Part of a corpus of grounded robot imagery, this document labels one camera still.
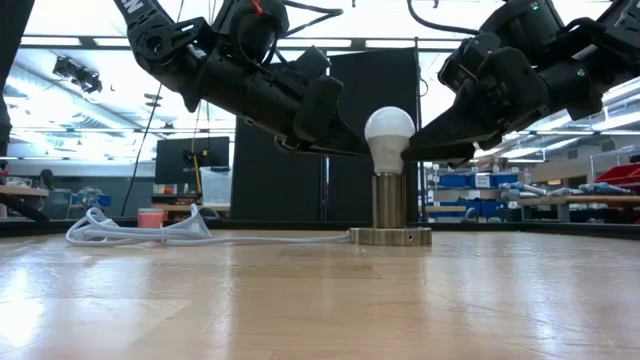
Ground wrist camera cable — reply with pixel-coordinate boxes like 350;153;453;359
405;0;484;37
279;0;345;39

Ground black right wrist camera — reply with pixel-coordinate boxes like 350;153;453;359
437;30;502;95

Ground white lightbulb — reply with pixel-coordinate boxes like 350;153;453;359
363;105;417;176

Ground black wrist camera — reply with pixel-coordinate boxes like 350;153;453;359
437;30;502;95
213;0;292;66

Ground blue plastic crate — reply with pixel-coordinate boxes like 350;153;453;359
68;187;112;209

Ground black aluminium frame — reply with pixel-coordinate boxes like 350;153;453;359
0;217;640;240

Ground blue storage bin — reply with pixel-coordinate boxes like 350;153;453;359
439;199;512;219
438;172;520;189

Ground wooden side table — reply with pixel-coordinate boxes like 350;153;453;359
0;184;50;224

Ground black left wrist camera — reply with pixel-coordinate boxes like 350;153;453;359
213;0;292;66

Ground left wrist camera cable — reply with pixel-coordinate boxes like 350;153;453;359
279;0;345;39

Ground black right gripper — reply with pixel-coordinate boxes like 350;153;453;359
400;46;552;169

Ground black backdrop panel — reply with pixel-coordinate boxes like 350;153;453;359
231;117;326;222
327;47;421;224

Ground low wooden shelf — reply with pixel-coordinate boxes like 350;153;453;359
151;182;232;221

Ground thin black hanging cable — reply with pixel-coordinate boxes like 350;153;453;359
121;82;164;217

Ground wooden workbench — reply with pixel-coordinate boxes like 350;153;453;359
517;194;640;224

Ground black monitor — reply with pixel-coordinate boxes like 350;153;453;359
154;135;232;185

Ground white lamp power cord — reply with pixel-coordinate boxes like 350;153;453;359
64;202;351;249

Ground round lamp socket base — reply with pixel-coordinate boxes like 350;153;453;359
348;172;434;247

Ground clear plastic bin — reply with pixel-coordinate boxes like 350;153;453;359
199;167;234;206

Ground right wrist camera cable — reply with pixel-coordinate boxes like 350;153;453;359
405;0;484;37

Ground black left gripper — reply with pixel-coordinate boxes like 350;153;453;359
182;45;371;157

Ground red storage bin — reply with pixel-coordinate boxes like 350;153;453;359
593;162;640;186

